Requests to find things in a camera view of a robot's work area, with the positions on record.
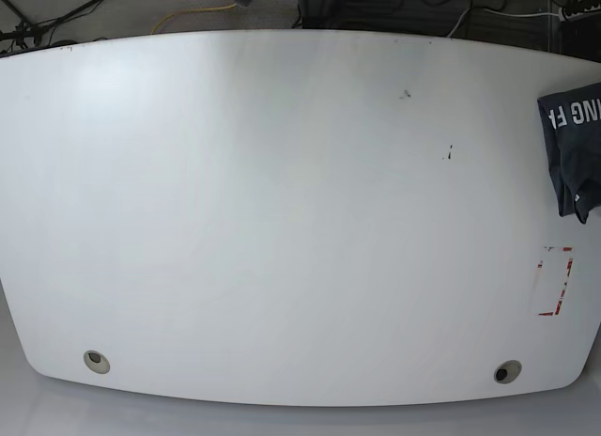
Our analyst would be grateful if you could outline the dark blue T-shirt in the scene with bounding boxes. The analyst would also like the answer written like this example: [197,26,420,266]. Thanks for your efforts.
[537,83,600,224]

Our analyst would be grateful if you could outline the red tape rectangle marking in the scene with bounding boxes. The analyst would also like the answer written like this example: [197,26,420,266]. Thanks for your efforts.
[532,246,575,317]

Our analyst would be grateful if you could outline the white power strip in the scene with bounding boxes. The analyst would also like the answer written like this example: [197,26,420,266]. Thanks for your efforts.
[560,0,600,22]

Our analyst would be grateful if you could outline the black tripod legs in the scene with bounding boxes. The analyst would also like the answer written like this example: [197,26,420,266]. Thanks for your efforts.
[1,0,107,56]

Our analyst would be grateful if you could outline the yellow cable on floor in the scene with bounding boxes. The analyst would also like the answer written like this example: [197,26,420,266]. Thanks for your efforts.
[150,1,239,35]

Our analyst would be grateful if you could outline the left table cable grommet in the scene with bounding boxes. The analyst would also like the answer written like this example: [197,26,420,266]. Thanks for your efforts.
[84,350,110,375]

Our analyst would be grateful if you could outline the table cable grommet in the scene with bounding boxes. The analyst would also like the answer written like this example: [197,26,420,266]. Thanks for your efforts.
[84,350,110,375]
[494,360,522,384]

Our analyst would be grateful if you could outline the white cable on floor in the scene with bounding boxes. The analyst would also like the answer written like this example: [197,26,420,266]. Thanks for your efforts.
[446,6,563,39]

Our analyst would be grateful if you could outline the right table cable grommet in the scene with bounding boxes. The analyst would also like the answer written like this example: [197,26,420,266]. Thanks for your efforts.
[494,360,522,384]

